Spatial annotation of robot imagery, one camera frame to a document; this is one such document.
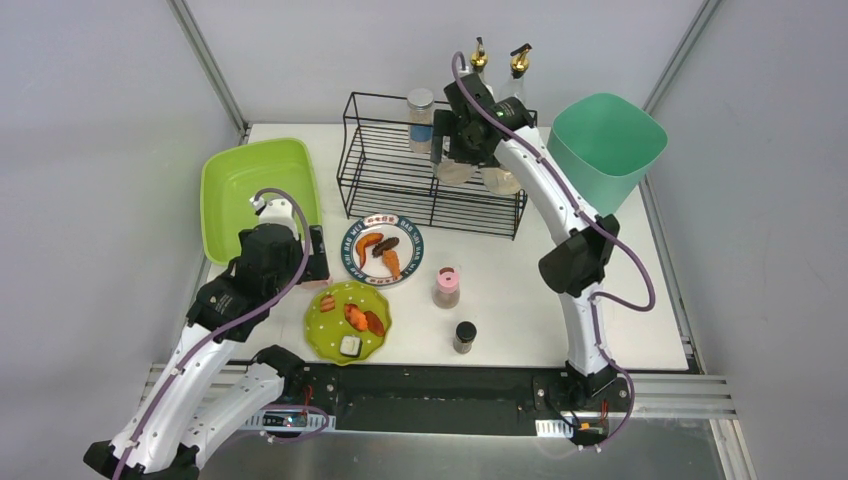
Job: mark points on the pink cup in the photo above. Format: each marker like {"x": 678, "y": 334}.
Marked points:
{"x": 316, "y": 284}

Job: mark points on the black lid spice jar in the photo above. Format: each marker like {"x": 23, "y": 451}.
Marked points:
{"x": 465, "y": 334}

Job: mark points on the white sushi toy piece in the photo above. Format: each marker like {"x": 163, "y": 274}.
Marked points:
{"x": 351, "y": 346}

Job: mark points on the white plate with blue rim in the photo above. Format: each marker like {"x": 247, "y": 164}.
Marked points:
{"x": 410, "y": 250}

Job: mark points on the lime green plastic basin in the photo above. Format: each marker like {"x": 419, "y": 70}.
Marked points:
{"x": 230, "y": 178}

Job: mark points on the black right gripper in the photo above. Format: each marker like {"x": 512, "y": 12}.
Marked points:
{"x": 443, "y": 130}

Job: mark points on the glass jar with metal ring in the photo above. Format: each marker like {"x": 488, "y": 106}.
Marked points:
{"x": 500, "y": 181}

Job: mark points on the pink lid spice jar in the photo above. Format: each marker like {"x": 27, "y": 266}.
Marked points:
{"x": 446, "y": 292}

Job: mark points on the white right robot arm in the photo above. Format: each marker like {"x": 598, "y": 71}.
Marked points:
{"x": 583, "y": 243}

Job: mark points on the orange fried food piece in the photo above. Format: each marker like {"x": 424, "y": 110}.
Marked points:
{"x": 391, "y": 261}

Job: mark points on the green polka dot plate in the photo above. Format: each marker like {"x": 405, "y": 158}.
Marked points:
{"x": 324, "y": 331}

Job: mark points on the dark sea cucumber toy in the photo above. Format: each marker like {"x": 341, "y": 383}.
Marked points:
{"x": 387, "y": 244}

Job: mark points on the green plastic waste bin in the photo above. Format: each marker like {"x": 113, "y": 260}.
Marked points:
{"x": 605, "y": 145}

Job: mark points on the red sausage toy piece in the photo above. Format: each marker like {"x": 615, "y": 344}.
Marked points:
{"x": 375, "y": 324}

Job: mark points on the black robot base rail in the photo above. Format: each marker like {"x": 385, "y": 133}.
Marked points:
{"x": 487, "y": 401}

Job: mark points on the oil bottle with gold cap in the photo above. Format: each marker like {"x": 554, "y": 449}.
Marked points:
{"x": 479, "y": 60}

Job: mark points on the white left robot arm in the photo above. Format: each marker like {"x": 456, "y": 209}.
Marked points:
{"x": 171, "y": 436}

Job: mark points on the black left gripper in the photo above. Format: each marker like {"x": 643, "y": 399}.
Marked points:
{"x": 317, "y": 263}

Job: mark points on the oil bottle with black spout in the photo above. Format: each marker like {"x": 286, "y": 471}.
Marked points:
{"x": 519, "y": 64}

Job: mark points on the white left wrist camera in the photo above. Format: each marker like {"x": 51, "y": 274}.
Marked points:
{"x": 277, "y": 211}

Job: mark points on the silver lid pellet jar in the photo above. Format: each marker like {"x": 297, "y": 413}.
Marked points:
{"x": 420, "y": 103}

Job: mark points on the sausage slice toy food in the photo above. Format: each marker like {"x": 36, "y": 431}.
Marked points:
{"x": 327, "y": 303}

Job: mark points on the glass jar with beige powder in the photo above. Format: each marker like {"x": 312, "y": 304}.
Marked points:
{"x": 452, "y": 173}

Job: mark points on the orange shrimp toy food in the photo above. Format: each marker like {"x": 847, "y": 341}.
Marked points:
{"x": 366, "y": 241}

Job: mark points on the black wire rack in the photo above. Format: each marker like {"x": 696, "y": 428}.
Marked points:
{"x": 378, "y": 172}

